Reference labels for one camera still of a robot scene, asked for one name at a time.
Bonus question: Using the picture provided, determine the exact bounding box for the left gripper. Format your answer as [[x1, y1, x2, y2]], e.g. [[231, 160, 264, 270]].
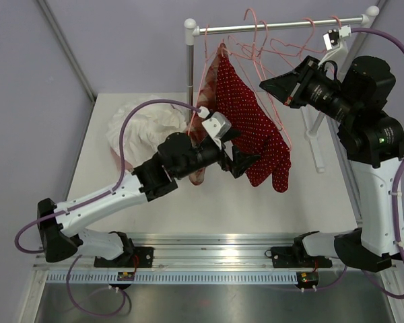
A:
[[175, 129, 260, 180]]

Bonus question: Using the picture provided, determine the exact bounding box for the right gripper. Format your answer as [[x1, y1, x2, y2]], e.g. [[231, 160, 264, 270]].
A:
[[262, 57, 360, 125]]

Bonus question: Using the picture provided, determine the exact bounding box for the red polka dot skirt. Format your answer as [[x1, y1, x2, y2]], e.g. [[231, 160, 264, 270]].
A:
[[215, 55, 292, 193]]

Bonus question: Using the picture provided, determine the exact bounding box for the pink hanger of red skirt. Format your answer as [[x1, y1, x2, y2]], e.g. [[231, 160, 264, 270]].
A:
[[218, 35, 294, 152]]

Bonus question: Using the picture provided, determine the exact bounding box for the pink hanger of white skirt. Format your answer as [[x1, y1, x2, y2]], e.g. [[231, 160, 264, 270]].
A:
[[227, 8, 283, 132]]

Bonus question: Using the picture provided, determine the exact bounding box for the pink skirt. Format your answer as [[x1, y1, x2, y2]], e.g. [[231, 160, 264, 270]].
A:
[[110, 148, 133, 172]]

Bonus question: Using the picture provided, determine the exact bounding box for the pink hanger of floral skirt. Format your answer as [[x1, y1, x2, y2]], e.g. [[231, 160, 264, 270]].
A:
[[328, 15, 342, 44]]

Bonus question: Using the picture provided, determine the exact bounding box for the white skirt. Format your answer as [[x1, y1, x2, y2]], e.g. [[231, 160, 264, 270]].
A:
[[106, 95, 187, 167]]

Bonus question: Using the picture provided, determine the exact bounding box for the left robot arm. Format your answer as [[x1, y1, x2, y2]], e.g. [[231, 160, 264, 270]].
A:
[[38, 133, 261, 268]]

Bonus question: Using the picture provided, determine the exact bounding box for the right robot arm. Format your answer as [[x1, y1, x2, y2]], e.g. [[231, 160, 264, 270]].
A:
[[260, 56, 404, 273]]

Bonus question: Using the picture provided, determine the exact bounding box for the red plaid skirt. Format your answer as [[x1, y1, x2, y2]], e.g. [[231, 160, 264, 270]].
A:
[[186, 55, 221, 186]]

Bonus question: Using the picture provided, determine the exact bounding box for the pink hanger of plaid skirt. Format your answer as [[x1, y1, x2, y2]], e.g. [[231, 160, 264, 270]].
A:
[[188, 23, 211, 135]]

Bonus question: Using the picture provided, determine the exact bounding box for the white plastic basket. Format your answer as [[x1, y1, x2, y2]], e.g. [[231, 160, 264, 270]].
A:
[[110, 100, 189, 169]]

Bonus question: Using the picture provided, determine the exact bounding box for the white metal clothes rack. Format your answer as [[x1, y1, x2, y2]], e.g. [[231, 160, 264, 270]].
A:
[[184, 1, 387, 174]]

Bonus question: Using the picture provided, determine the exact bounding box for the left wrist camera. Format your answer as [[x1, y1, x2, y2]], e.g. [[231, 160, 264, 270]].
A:
[[197, 106, 232, 150]]

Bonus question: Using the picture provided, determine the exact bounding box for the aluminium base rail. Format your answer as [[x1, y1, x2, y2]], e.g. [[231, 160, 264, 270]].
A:
[[33, 234, 397, 273]]

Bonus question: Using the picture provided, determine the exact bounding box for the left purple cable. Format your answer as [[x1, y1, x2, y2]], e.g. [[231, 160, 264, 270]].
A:
[[14, 99, 203, 316]]

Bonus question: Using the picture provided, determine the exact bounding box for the white slotted cable duct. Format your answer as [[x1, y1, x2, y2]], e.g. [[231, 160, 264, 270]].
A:
[[46, 270, 298, 285]]

